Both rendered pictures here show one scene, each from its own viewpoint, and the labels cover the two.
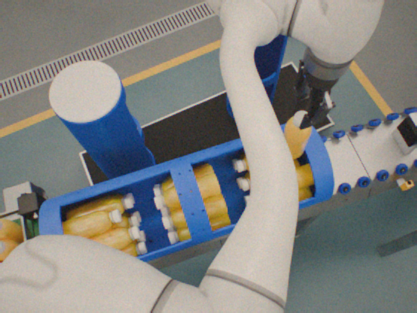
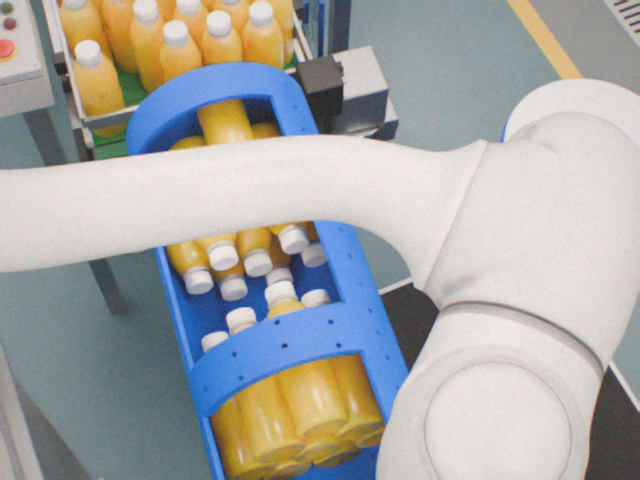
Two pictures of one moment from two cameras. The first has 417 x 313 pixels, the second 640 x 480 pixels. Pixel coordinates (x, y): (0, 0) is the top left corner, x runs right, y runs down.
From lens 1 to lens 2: 0.51 m
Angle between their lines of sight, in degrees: 34
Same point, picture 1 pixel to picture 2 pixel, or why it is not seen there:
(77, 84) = not seen: hidden behind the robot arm
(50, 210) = (260, 79)
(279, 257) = not seen: outside the picture
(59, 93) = (576, 97)
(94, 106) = not seen: hidden behind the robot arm
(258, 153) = (28, 172)
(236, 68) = (268, 148)
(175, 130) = (615, 454)
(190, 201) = (260, 345)
